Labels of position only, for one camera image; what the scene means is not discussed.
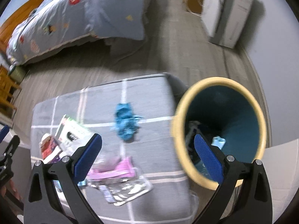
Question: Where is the white air purifier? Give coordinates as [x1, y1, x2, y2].
[202, 0, 253, 49]

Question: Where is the grey plaid blanket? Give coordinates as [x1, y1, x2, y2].
[30, 74, 198, 223]

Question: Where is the teal blue glove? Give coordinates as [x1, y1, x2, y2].
[110, 103, 143, 143]

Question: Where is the person's left hand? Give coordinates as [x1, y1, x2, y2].
[1, 179, 22, 203]

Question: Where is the red white snack wrapper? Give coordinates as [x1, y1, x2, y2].
[39, 133, 62, 162]

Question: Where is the blue face mask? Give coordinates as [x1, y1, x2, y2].
[78, 180, 87, 188]

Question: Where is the green white medicine box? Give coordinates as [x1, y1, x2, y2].
[55, 115, 94, 158]

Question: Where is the clear plastic bag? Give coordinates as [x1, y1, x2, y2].
[93, 149, 121, 171]

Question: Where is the green storage box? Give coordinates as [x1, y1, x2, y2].
[8, 65, 26, 84]

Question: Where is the yellow rimmed teal trash bin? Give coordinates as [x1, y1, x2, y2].
[171, 77, 267, 190]

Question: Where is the pink mask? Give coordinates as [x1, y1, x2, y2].
[86, 156, 152, 206]

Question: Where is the wooden bed frame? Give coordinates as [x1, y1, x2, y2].
[1, 0, 44, 53]

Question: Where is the wooden chair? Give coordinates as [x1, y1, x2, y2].
[0, 65, 22, 119]

